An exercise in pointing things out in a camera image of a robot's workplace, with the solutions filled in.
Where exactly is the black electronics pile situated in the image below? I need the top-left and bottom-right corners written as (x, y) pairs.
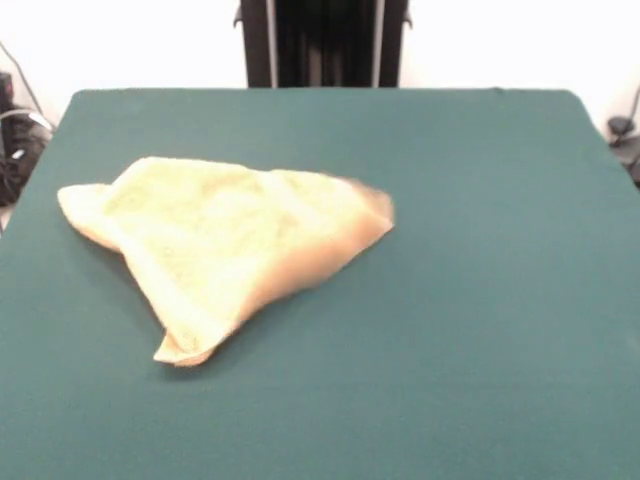
top-left (0, 70), bottom-right (55, 209)

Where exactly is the dark green tablecloth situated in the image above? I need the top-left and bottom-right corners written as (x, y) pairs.
top-left (0, 87), bottom-right (640, 480)

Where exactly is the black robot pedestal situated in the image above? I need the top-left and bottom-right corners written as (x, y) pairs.
top-left (232, 0), bottom-right (414, 90)

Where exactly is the orange terry towel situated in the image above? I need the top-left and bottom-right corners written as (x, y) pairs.
top-left (56, 155), bottom-right (397, 369)

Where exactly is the black clamp mount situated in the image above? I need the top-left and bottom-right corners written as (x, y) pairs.
top-left (607, 115), bottom-right (640, 191)

